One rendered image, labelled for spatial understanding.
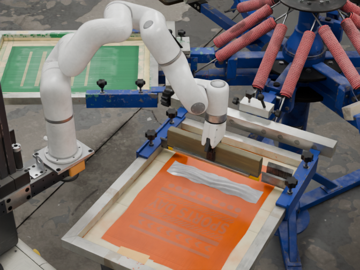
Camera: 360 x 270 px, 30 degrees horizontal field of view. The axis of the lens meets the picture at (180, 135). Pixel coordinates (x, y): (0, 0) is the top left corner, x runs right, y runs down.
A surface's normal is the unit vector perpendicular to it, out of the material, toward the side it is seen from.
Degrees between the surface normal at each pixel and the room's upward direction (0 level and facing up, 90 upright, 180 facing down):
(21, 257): 0
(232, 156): 89
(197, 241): 0
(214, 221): 0
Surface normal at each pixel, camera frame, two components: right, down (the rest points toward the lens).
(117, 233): 0.01, -0.79
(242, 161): -0.47, 0.52
